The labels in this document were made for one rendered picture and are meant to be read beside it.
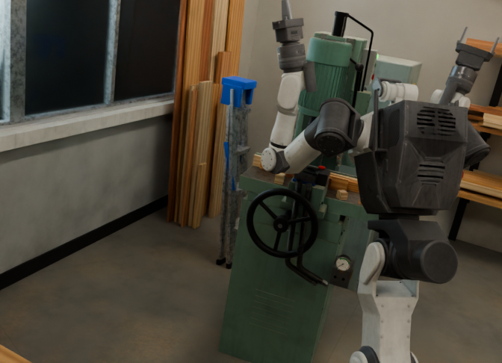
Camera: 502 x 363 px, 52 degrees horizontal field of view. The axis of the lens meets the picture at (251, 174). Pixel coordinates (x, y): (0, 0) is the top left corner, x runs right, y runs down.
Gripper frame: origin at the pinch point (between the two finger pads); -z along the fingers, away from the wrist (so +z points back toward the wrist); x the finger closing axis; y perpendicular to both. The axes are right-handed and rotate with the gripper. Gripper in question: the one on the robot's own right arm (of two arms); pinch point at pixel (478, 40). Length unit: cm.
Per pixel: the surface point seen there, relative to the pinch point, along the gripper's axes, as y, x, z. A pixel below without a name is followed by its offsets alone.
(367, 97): 39, 32, 28
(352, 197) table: 24, 20, 70
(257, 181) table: 16, 58, 79
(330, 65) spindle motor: 11, 47, 24
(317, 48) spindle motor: 10, 55, 19
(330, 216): 19, 25, 80
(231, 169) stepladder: 97, 97, 89
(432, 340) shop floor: 107, -46, 132
